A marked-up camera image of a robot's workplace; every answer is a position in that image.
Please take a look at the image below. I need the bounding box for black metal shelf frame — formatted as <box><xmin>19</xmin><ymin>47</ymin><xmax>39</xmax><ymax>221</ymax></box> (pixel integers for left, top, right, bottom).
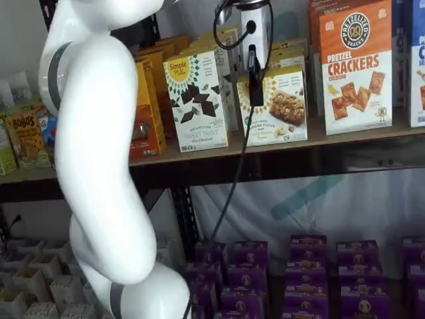
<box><xmin>38</xmin><ymin>0</ymin><xmax>425</xmax><ymax>245</ymax></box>

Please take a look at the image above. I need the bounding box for white pouch package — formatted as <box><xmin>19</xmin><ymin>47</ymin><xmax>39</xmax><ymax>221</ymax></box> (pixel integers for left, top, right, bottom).
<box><xmin>0</xmin><ymin>79</ymin><xmax>14</xmax><ymax>109</ymax></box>
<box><xmin>8</xmin><ymin>71</ymin><xmax>33</xmax><ymax>104</ymax></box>

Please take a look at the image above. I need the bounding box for orange Pretzel Crackers box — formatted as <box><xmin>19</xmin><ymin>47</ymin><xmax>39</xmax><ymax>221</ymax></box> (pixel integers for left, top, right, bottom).
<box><xmin>307</xmin><ymin>0</ymin><xmax>366</xmax><ymax>117</ymax></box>
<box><xmin>318</xmin><ymin>0</ymin><xmax>394</xmax><ymax>136</ymax></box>

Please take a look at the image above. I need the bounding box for black power cable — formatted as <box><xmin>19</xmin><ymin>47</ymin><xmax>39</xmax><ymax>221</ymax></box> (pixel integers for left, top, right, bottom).
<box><xmin>0</xmin><ymin>214</ymin><xmax>23</xmax><ymax>253</ymax></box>

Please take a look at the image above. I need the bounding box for white Sweet Thins box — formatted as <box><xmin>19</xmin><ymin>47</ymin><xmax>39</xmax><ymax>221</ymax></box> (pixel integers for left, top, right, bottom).
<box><xmin>212</xmin><ymin>27</ymin><xmax>242</xmax><ymax>77</ymax></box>
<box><xmin>163</xmin><ymin>50</ymin><xmax>230</xmax><ymax>153</ymax></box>
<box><xmin>191</xmin><ymin>41</ymin><xmax>240</xmax><ymax>132</ymax></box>

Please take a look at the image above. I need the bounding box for yellow Bobo's box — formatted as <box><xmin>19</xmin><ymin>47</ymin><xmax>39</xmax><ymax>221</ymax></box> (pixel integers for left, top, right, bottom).
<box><xmin>5</xmin><ymin>111</ymin><xmax>52</xmax><ymax>169</ymax></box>

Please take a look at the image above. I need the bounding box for wooden shelf board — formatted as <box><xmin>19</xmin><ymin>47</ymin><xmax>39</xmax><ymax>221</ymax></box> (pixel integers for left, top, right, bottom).
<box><xmin>128</xmin><ymin>124</ymin><xmax>425</xmax><ymax>169</ymax></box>
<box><xmin>0</xmin><ymin>165</ymin><xmax>59</xmax><ymax>185</ymax></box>

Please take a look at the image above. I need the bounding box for white yellow-label Simple Mills box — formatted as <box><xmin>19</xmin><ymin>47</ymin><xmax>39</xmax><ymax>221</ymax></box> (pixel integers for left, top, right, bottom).
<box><xmin>237</xmin><ymin>68</ymin><xmax>309</xmax><ymax>146</ymax></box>
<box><xmin>265</xmin><ymin>54</ymin><xmax>306</xmax><ymax>73</ymax></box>
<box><xmin>272</xmin><ymin>39</ymin><xmax>308</xmax><ymax>56</ymax></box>

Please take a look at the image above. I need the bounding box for gray wrist connector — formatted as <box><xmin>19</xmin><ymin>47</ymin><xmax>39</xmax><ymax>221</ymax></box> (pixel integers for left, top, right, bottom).
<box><xmin>217</xmin><ymin>3</ymin><xmax>235</xmax><ymax>25</ymax></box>

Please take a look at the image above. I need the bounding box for dark blue cracker box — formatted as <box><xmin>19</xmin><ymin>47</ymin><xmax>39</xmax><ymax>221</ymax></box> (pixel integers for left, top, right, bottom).
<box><xmin>391</xmin><ymin>0</ymin><xmax>412</xmax><ymax>107</ymax></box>

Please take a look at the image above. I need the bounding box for white backdrop sheet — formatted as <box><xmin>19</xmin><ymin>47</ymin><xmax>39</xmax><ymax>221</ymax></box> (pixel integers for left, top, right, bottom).
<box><xmin>189</xmin><ymin>0</ymin><xmax>425</xmax><ymax>266</ymax></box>

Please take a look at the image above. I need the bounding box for blue and white cracker box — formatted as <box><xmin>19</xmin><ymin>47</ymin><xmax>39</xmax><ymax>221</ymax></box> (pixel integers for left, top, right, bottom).
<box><xmin>408</xmin><ymin>0</ymin><xmax>425</xmax><ymax>129</ymax></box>

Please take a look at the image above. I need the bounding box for green snack box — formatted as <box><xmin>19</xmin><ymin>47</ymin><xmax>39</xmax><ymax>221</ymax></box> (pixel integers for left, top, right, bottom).
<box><xmin>0</xmin><ymin>116</ymin><xmax>18</xmax><ymax>176</ymax></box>

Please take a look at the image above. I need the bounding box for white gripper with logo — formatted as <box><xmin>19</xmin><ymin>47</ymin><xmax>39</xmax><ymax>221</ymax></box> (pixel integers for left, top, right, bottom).
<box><xmin>239</xmin><ymin>6</ymin><xmax>274</xmax><ymax>107</ymax></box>

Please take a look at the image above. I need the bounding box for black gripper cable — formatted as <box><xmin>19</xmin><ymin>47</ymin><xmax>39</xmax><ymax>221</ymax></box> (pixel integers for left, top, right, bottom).
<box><xmin>181</xmin><ymin>0</ymin><xmax>276</xmax><ymax>319</ymax></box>

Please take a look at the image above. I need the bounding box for white open carton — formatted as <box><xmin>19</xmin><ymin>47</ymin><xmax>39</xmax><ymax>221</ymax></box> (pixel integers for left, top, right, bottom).
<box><xmin>0</xmin><ymin>253</ymin><xmax>33</xmax><ymax>276</ymax></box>
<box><xmin>49</xmin><ymin>274</ymin><xmax>86</xmax><ymax>312</ymax></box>
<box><xmin>42</xmin><ymin>241</ymin><xmax>72</xmax><ymax>265</ymax></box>
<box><xmin>15</xmin><ymin>238</ymin><xmax>46</xmax><ymax>259</ymax></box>
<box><xmin>29</xmin><ymin>255</ymin><xmax>64</xmax><ymax>283</ymax></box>
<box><xmin>0</xmin><ymin>288</ymin><xmax>29</xmax><ymax>319</ymax></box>
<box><xmin>13</xmin><ymin>268</ymin><xmax>50</xmax><ymax>302</ymax></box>

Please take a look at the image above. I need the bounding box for orange snack box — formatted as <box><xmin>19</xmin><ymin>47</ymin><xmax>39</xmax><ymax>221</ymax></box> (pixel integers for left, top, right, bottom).
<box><xmin>129</xmin><ymin>58</ymin><xmax>167</xmax><ymax>160</ymax></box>
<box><xmin>155</xmin><ymin>35</ymin><xmax>191</xmax><ymax>58</ymax></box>
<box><xmin>137</xmin><ymin>43</ymin><xmax>176</xmax><ymax>134</ymax></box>

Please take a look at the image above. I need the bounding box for purple snack box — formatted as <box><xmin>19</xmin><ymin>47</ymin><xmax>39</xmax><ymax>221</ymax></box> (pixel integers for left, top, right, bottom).
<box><xmin>290</xmin><ymin>235</ymin><xmax>328</xmax><ymax>263</ymax></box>
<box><xmin>282</xmin><ymin>307</ymin><xmax>329</xmax><ymax>319</ymax></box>
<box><xmin>185</xmin><ymin>262</ymin><xmax>224</xmax><ymax>290</ymax></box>
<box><xmin>214</xmin><ymin>310</ymin><xmax>254</xmax><ymax>319</ymax></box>
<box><xmin>195</xmin><ymin>241</ymin><xmax>229</xmax><ymax>266</ymax></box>
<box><xmin>338</xmin><ymin>264</ymin><xmax>383</xmax><ymax>290</ymax></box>
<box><xmin>232</xmin><ymin>241</ymin><xmax>269</xmax><ymax>266</ymax></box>
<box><xmin>227</xmin><ymin>264</ymin><xmax>268</xmax><ymax>290</ymax></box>
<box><xmin>414</xmin><ymin>288</ymin><xmax>425</xmax><ymax>319</ymax></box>
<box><xmin>335</xmin><ymin>241</ymin><xmax>379</xmax><ymax>266</ymax></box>
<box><xmin>402</xmin><ymin>237</ymin><xmax>425</xmax><ymax>266</ymax></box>
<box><xmin>286</xmin><ymin>261</ymin><xmax>328</xmax><ymax>286</ymax></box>
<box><xmin>341</xmin><ymin>285</ymin><xmax>390</xmax><ymax>319</ymax></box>
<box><xmin>220</xmin><ymin>287</ymin><xmax>265</xmax><ymax>314</ymax></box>
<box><xmin>189</xmin><ymin>282</ymin><xmax>217</xmax><ymax>319</ymax></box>
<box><xmin>284</xmin><ymin>284</ymin><xmax>329</xmax><ymax>313</ymax></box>
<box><xmin>407</xmin><ymin>264</ymin><xmax>425</xmax><ymax>290</ymax></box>

